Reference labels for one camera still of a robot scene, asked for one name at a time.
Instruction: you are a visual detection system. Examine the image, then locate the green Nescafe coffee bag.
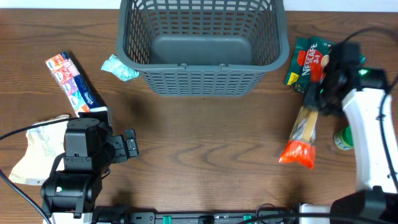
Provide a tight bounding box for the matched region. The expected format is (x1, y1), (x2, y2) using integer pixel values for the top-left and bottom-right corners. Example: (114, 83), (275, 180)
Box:
(284, 36), (335, 94)

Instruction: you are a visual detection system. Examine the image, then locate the green lid jar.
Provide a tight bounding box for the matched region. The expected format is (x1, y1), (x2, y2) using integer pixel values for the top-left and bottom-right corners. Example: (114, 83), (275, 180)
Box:
(333, 126), (354, 151)

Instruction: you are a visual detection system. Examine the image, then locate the beige paper pouch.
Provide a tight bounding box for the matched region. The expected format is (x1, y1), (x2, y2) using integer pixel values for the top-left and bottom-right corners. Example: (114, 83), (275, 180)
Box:
(9, 114), (70, 185)

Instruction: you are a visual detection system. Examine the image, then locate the Kleenex tissue multipack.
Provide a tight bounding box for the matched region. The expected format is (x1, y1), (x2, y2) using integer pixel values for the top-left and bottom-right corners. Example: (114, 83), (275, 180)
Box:
(45, 52), (109, 116)

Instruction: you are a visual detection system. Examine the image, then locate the teal packet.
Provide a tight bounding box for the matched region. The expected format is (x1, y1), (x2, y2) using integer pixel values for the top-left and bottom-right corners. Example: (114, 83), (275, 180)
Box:
(101, 54), (139, 82)

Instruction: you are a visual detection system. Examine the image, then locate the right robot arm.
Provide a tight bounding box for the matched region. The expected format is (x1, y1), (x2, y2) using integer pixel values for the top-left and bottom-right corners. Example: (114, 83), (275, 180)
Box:
(297, 41), (397, 223)

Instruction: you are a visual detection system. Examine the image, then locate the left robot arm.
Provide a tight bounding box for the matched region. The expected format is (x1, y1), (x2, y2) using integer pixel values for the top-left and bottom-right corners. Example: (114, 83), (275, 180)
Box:
(41, 111), (139, 219)

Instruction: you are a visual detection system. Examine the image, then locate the grey plastic basket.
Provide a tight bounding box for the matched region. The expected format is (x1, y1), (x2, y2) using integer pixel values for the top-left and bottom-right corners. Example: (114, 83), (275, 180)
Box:
(116, 0), (289, 96)

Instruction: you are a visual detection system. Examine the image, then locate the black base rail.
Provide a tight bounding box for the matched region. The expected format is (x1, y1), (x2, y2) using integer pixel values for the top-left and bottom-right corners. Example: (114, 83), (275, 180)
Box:
(91, 204), (330, 224)

